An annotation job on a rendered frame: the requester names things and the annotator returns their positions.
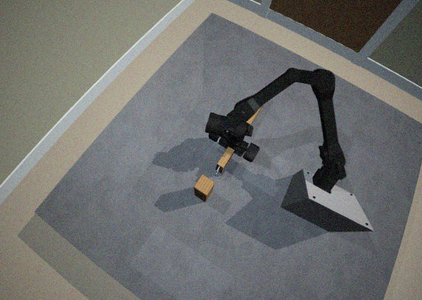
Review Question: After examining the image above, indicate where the dark brown wooden post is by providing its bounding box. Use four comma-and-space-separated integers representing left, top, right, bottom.
194, 174, 215, 201

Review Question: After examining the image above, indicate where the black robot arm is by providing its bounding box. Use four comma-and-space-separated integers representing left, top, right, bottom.
205, 68, 347, 193

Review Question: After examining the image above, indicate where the tan wooden board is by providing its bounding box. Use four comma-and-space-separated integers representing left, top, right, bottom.
215, 104, 263, 175

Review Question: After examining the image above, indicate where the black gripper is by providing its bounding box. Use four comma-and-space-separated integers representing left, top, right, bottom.
209, 132, 260, 162

